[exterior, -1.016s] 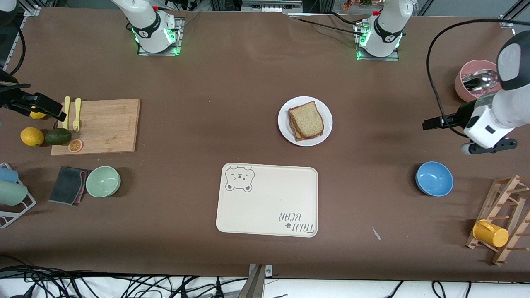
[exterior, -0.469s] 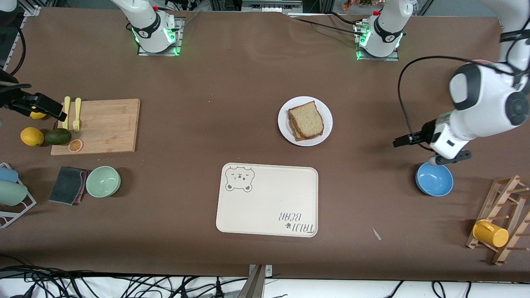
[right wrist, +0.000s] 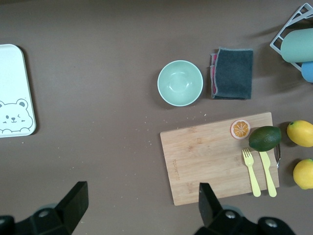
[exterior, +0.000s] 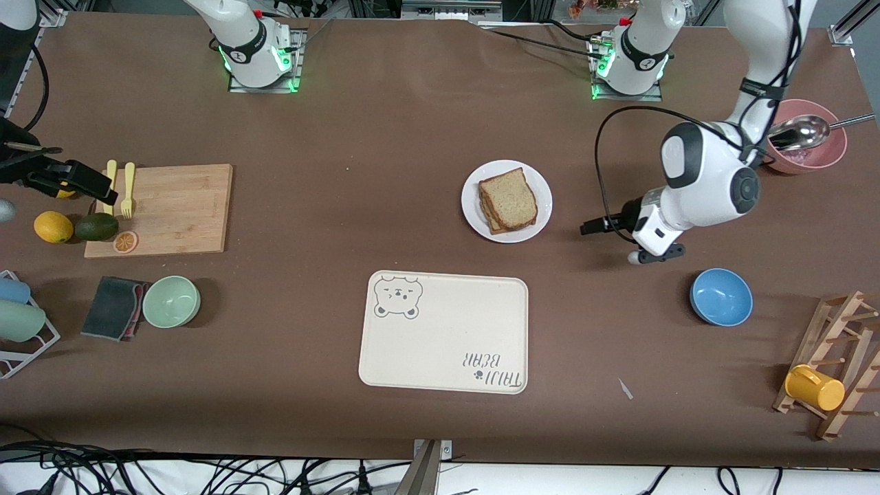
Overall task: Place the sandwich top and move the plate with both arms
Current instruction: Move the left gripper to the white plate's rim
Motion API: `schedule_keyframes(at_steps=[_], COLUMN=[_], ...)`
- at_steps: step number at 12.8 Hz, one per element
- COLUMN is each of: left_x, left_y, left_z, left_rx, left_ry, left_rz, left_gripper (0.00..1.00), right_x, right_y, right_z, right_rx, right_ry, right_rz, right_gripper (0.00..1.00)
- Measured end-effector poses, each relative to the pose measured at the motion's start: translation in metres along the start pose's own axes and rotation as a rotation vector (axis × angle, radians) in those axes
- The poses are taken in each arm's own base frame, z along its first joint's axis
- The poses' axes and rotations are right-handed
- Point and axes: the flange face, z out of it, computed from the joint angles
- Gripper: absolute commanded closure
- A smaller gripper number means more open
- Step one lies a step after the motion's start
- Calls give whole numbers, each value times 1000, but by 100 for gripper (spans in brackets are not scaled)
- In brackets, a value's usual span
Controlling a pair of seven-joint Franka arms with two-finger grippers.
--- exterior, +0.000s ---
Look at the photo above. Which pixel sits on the blue bowl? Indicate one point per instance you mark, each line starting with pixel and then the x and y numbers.
pixel 722 297

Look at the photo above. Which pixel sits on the light blue cup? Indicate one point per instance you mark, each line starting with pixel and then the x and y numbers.
pixel 12 290

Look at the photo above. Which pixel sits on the brown bread slice under egg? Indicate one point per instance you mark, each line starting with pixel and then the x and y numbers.
pixel 492 224

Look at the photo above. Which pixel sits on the wooden cutting board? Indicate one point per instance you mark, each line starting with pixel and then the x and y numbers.
pixel 179 213

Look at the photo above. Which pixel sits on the cream bear print tray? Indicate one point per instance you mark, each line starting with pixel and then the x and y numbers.
pixel 447 337

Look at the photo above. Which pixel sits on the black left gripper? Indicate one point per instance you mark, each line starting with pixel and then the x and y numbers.
pixel 629 212

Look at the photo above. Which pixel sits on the pale green cup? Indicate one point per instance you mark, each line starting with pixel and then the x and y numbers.
pixel 19 321

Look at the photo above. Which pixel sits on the metal spoon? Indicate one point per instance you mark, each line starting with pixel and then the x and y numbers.
pixel 801 133

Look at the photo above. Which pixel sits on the yellow plastic fork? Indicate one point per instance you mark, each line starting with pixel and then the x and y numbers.
pixel 128 189

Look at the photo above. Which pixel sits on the wooden mug rack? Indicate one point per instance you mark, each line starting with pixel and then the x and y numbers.
pixel 830 425

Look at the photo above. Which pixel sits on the yellow mug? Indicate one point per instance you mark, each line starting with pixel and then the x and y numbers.
pixel 815 388

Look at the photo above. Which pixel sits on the grey metal post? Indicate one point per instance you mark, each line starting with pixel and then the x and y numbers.
pixel 423 474

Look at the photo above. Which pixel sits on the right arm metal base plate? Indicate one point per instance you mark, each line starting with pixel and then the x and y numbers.
pixel 297 62

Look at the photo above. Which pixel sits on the grey metal box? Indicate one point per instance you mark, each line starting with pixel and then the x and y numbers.
pixel 450 8

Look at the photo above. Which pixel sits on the white round plate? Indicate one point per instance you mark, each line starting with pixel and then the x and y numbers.
pixel 540 206

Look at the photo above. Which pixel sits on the yellow plastic knife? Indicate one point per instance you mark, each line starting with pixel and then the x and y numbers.
pixel 110 168

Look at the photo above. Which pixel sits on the small metal bracket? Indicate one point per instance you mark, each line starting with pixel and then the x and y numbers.
pixel 447 450

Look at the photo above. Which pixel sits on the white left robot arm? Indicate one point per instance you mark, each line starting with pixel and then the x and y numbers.
pixel 708 179

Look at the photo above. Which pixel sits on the grey folded cloth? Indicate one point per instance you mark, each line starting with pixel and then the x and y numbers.
pixel 110 308

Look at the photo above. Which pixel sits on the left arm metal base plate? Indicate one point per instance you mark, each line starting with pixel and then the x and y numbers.
pixel 629 98

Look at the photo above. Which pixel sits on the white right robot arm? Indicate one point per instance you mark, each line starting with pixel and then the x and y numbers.
pixel 247 48

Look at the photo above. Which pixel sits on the aluminium frame profile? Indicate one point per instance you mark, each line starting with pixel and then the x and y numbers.
pixel 849 27
pixel 55 17

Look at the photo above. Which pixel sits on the small white paper scrap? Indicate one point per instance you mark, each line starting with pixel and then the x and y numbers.
pixel 625 389

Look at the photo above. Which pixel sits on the pink bowl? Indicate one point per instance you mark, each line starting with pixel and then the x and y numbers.
pixel 835 155

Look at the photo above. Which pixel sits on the light green bowl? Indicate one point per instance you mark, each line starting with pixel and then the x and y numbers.
pixel 171 302

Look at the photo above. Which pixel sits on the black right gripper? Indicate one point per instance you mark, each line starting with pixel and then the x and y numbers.
pixel 19 167

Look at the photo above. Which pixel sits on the orange slice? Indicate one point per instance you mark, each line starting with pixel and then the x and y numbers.
pixel 125 242

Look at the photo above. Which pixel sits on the brown bread slice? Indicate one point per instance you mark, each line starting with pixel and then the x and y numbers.
pixel 492 224
pixel 509 199

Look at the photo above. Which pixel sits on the dark green avocado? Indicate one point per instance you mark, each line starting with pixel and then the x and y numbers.
pixel 96 227

